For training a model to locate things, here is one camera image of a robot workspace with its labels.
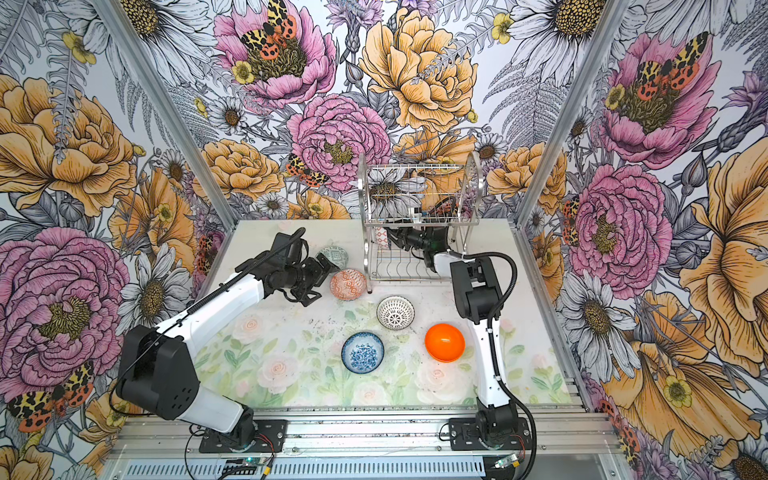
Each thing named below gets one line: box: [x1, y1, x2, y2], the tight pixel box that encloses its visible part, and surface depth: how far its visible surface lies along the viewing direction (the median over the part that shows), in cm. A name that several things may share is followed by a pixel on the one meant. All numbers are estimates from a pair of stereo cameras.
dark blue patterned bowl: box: [376, 227, 388, 249], surface depth 103 cm
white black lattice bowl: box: [376, 295, 416, 330], surface depth 96 cm
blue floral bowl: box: [341, 332, 385, 375], surface depth 88 cm
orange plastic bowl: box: [425, 323, 465, 363], surface depth 88 cm
